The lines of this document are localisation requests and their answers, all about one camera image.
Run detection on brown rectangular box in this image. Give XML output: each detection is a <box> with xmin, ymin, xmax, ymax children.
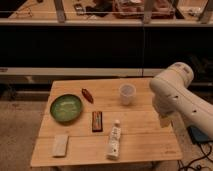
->
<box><xmin>92</xmin><ymin>111</ymin><xmax>103</xmax><ymax>132</ymax></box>

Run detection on white tube bottle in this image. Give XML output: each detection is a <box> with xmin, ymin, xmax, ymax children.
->
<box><xmin>106</xmin><ymin>120</ymin><xmax>121</xmax><ymax>160</ymax></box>

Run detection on blue black box on floor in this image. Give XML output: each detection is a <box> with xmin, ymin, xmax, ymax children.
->
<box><xmin>187</xmin><ymin>125</ymin><xmax>211</xmax><ymax>144</ymax></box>

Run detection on red tray on shelf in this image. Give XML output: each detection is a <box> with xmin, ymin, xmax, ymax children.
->
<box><xmin>113</xmin><ymin>0</ymin><xmax>175</xmax><ymax>19</ymax></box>

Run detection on wooden table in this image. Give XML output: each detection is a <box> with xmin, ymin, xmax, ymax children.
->
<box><xmin>31</xmin><ymin>78</ymin><xmax>182</xmax><ymax>167</ymax></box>

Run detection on green ceramic bowl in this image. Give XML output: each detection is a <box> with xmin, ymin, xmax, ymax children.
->
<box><xmin>50</xmin><ymin>94</ymin><xmax>83</xmax><ymax>123</ymax></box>

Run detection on black cables on floor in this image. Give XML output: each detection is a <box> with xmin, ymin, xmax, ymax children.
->
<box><xmin>176</xmin><ymin>141</ymin><xmax>213</xmax><ymax>171</ymax></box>

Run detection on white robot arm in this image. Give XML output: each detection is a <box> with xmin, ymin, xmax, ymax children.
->
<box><xmin>149</xmin><ymin>62</ymin><xmax>213</xmax><ymax>140</ymax></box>

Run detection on dark device on shelf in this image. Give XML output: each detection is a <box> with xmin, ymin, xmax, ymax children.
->
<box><xmin>73</xmin><ymin>3</ymin><xmax>86</xmax><ymax>15</ymax></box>

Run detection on white rectangular sponge block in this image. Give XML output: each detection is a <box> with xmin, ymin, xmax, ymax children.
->
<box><xmin>52</xmin><ymin>134</ymin><xmax>69</xmax><ymax>157</ymax></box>

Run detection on red brown oblong object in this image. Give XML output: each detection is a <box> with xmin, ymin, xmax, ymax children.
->
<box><xmin>81</xmin><ymin>88</ymin><xmax>94</xmax><ymax>104</ymax></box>

